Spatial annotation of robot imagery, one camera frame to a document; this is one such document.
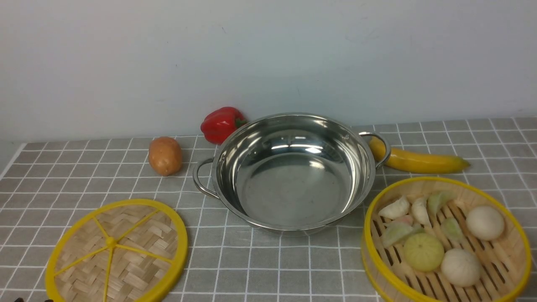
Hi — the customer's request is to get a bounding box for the yellow bamboo steamer lid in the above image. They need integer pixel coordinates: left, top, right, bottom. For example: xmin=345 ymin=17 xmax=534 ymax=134
xmin=44 ymin=199 xmax=188 ymax=302

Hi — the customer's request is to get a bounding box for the yellow bamboo steamer basket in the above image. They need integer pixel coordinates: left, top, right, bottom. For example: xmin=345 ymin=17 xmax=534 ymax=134
xmin=361 ymin=177 xmax=532 ymax=302

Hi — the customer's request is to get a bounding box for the stainless steel pot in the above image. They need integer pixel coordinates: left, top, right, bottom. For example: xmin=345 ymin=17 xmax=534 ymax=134
xmin=192 ymin=113 xmax=391 ymax=237

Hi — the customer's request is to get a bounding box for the red bell pepper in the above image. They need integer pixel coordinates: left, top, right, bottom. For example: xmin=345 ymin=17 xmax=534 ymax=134
xmin=200 ymin=107 xmax=247 ymax=145

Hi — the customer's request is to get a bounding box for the brown potato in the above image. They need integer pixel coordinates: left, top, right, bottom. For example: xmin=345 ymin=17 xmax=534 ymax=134
xmin=148 ymin=136 xmax=183 ymax=177

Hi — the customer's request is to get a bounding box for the yellow banana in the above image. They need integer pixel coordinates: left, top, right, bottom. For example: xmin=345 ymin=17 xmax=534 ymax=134
xmin=384 ymin=148 xmax=471 ymax=174

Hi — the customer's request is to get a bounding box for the green dumpling left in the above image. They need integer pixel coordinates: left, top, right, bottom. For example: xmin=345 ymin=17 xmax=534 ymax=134
xmin=380 ymin=222 xmax=425 ymax=248

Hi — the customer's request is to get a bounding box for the green dumpling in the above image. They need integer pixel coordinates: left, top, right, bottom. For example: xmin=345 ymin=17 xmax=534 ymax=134
xmin=380 ymin=222 xmax=425 ymax=248
xmin=441 ymin=217 xmax=465 ymax=243
xmin=427 ymin=190 xmax=458 ymax=217

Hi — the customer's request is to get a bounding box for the white dumpling upright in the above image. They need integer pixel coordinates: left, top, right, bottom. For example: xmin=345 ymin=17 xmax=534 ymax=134
xmin=411 ymin=197 xmax=432 ymax=227

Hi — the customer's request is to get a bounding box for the green dumpling top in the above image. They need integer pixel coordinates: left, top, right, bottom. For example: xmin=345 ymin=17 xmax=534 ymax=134
xmin=427 ymin=190 xmax=458 ymax=217

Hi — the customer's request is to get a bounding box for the green round bun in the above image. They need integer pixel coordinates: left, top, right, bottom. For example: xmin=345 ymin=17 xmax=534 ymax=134
xmin=403 ymin=233 xmax=445 ymax=273

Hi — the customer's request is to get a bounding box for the green dumpling middle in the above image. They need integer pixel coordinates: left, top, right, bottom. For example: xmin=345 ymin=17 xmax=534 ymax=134
xmin=441 ymin=217 xmax=465 ymax=243

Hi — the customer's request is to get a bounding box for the white pleated bun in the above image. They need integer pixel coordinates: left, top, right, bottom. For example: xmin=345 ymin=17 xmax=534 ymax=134
xmin=441 ymin=248 xmax=481 ymax=287

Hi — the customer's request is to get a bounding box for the white round bun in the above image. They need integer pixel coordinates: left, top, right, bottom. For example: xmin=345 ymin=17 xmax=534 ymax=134
xmin=466 ymin=205 xmax=505 ymax=241

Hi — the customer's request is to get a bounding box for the grey checkered table cloth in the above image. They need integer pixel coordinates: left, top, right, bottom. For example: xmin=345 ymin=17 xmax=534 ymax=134
xmin=0 ymin=116 xmax=537 ymax=302

